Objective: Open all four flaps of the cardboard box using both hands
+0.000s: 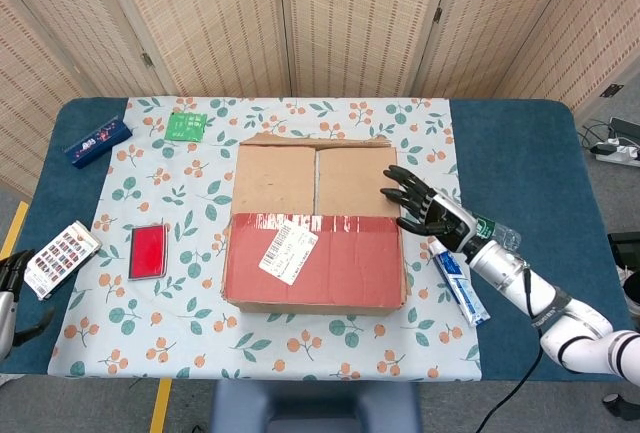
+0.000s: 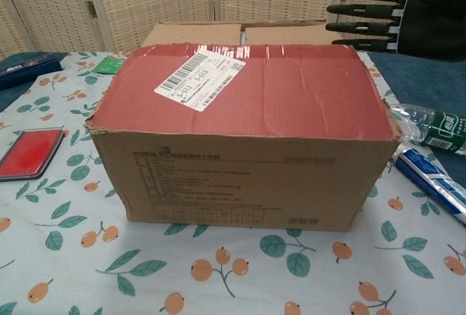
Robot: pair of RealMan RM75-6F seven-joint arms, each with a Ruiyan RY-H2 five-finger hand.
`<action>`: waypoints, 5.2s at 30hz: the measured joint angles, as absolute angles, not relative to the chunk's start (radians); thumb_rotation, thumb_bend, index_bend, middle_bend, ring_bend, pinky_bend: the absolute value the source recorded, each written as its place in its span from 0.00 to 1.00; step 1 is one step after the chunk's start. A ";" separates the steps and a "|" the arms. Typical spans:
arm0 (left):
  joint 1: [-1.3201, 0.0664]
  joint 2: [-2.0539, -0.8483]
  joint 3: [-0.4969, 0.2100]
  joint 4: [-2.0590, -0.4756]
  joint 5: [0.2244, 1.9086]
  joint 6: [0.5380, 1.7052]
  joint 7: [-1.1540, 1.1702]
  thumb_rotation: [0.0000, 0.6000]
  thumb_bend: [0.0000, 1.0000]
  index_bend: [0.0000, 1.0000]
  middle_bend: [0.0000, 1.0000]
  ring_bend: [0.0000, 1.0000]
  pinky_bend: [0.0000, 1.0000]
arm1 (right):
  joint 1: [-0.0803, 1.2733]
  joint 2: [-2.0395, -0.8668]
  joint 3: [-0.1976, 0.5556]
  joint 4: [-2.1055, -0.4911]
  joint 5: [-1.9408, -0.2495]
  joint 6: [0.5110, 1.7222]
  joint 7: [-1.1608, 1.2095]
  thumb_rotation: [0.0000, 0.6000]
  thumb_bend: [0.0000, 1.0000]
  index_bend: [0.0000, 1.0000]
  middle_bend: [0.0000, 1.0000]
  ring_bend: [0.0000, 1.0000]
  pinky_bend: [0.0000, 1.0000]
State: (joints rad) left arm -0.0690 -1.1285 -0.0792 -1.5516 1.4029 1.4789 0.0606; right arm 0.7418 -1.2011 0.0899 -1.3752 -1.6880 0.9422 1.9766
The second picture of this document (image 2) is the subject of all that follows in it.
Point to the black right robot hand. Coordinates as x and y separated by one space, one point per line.
433 20

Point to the brown cardboard shipping box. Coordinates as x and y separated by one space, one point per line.
236 184

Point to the dark blue case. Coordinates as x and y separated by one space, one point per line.
25 69

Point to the clear bottle with green label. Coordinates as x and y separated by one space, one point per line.
448 129

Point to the blue and white tube package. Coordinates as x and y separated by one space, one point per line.
429 176

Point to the small green packet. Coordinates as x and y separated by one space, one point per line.
107 65

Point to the red ink pad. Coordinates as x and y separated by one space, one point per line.
29 155

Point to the fruit and leaf print tablecloth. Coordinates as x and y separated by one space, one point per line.
54 238

